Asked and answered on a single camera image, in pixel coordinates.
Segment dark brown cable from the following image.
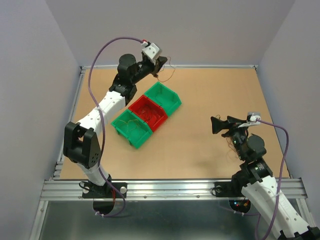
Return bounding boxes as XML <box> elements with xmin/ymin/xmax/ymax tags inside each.
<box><xmin>157</xmin><ymin>56</ymin><xmax>176</xmax><ymax>83</ymax></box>

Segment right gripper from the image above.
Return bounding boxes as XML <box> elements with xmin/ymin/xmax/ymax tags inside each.
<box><xmin>209</xmin><ymin>115</ymin><xmax>248</xmax><ymax>160</ymax></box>

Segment near green bin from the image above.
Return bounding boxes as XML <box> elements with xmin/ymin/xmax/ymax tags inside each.
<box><xmin>111</xmin><ymin>109</ymin><xmax>153</xmax><ymax>149</ymax></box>

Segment green bin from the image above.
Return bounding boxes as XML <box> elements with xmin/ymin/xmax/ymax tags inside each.
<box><xmin>144</xmin><ymin>82</ymin><xmax>182</xmax><ymax>117</ymax></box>
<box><xmin>111</xmin><ymin>109</ymin><xmax>153</xmax><ymax>149</ymax></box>

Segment red bin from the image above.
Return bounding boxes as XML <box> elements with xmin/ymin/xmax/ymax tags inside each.
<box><xmin>128</xmin><ymin>95</ymin><xmax>168</xmax><ymax>132</ymax></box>

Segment far green bin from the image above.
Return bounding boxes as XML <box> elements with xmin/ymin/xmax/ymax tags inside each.
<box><xmin>144</xmin><ymin>82</ymin><xmax>182</xmax><ymax>117</ymax></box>

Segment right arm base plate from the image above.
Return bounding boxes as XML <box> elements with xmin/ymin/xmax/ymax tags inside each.
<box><xmin>210</xmin><ymin>181</ymin><xmax>261</xmax><ymax>199</ymax></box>

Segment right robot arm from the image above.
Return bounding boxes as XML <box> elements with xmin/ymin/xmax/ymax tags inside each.
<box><xmin>210</xmin><ymin>112</ymin><xmax>320</xmax><ymax>240</ymax></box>

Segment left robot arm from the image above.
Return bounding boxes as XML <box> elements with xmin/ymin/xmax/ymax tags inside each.
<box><xmin>63</xmin><ymin>53</ymin><xmax>168</xmax><ymax>197</ymax></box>

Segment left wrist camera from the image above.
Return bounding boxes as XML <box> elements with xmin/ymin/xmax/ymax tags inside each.
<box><xmin>141</xmin><ymin>41</ymin><xmax>162</xmax><ymax>65</ymax></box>

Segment aluminium rail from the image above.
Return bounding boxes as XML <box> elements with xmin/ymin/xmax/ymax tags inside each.
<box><xmin>39</xmin><ymin>177</ymin><xmax>308</xmax><ymax>201</ymax></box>

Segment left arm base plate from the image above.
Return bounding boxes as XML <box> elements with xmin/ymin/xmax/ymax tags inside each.
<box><xmin>78</xmin><ymin>181</ymin><xmax>128</xmax><ymax>199</ymax></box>

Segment yellow cables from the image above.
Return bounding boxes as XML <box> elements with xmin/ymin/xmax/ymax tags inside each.
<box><xmin>116</xmin><ymin>117</ymin><xmax>146</xmax><ymax>136</ymax></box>

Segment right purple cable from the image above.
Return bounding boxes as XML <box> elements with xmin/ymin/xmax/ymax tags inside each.
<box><xmin>254</xmin><ymin>119</ymin><xmax>291</xmax><ymax>240</ymax></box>

